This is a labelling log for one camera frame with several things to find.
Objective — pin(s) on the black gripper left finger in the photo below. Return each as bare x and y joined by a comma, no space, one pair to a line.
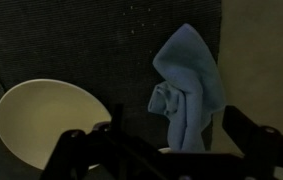
81,156

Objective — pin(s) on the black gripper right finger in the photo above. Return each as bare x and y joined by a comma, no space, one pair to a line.
257,146

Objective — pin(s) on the blue cloth towel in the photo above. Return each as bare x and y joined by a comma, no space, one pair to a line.
187,83

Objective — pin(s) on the bigger white plate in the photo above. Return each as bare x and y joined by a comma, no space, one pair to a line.
41,116

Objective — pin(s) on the smaller white plate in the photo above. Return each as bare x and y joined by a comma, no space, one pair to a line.
165,150

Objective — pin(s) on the large dark placemat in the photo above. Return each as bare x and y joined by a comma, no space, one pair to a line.
81,40

